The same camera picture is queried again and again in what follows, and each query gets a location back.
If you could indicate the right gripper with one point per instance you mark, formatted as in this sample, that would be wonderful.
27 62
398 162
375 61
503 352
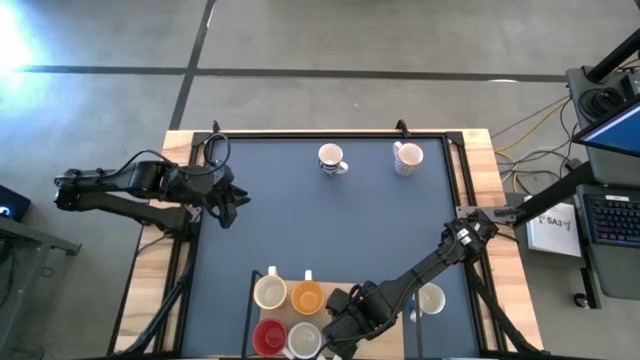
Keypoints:
370 312

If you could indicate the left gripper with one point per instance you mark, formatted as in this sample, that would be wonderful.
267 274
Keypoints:
227 200

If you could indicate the blue floral white mug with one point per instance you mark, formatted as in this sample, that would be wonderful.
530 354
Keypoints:
330 155

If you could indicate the cream mug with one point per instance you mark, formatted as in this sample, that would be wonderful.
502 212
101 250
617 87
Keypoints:
270 292

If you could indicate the grey white patterned mug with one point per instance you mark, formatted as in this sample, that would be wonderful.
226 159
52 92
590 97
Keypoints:
410 155

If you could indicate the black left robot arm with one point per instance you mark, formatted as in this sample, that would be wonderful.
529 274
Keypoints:
100 182

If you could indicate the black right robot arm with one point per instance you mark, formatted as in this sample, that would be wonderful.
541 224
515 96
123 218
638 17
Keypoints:
430 265

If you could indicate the wooden riser shelf black legs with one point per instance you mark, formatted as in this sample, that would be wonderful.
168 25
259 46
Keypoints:
387 347

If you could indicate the blue grey table mat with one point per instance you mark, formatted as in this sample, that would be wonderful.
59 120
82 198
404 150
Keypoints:
300 225

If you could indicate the pale grey mug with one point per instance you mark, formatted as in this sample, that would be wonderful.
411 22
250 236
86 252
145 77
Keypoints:
304 340

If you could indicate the red mug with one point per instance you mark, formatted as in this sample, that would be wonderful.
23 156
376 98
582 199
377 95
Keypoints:
270 337

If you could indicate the grey metal stand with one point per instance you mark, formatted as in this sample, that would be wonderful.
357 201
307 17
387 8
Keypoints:
40 241

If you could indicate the black caster wheel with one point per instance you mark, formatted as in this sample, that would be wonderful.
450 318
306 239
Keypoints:
580 300

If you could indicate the black cart pole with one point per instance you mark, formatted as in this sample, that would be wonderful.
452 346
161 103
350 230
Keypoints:
555 192
615 57

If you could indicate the black device blue light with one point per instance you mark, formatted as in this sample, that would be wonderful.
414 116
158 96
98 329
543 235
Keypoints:
11 204

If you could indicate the black keyboard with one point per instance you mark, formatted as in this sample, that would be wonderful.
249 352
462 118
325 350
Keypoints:
612 220

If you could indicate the grey computer cart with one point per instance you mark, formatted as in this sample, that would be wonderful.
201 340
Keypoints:
615 172

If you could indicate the computer monitor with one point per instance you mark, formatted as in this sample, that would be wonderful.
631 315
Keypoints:
620 132

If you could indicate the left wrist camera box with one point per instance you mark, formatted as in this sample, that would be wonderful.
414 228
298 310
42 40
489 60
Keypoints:
207 177

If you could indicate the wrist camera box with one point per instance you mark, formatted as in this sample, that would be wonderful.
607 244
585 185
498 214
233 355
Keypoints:
207 177
340 337

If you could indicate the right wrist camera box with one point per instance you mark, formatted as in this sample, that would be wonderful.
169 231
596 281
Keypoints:
340 337

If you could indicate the black frame clamp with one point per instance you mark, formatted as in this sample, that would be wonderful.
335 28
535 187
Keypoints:
401 126
216 126

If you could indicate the black metal table frame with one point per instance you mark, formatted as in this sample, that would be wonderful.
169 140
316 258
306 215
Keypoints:
325 135

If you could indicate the metal side bracket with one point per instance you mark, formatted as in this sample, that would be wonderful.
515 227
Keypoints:
470 212

